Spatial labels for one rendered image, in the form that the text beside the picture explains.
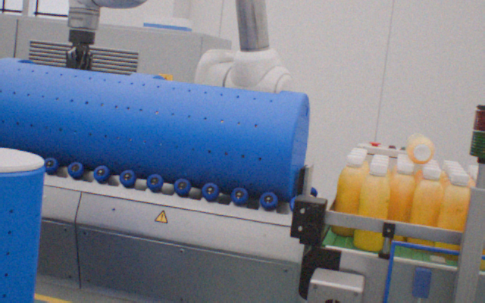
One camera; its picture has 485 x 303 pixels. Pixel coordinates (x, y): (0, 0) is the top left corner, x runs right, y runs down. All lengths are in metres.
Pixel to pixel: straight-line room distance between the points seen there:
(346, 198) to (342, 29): 2.93
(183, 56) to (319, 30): 1.38
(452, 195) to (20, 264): 0.94
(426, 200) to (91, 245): 0.86
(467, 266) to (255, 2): 1.17
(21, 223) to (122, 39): 2.26
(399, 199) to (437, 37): 2.89
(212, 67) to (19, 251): 1.16
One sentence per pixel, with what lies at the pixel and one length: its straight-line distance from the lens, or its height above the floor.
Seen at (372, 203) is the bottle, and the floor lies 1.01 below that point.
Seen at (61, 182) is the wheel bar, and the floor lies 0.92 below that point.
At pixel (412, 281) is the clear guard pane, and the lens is 1.50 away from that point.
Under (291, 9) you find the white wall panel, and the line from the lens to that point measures 4.58.
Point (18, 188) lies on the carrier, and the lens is 1.37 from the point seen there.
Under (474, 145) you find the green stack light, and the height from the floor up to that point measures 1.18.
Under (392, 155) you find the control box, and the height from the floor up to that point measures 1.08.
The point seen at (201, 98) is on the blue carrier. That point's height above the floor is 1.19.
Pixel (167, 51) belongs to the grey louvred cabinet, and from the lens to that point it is 3.44.
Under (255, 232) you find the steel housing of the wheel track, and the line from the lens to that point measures 1.66.
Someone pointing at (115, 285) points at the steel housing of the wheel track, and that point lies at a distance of 1.86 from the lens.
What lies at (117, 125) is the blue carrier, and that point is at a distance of 1.72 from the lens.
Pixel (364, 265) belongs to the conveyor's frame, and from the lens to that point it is 1.53.
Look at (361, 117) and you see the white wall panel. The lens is 4.47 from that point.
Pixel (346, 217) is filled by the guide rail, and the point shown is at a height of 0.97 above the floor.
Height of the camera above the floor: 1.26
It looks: 5 degrees down
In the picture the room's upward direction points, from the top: 7 degrees clockwise
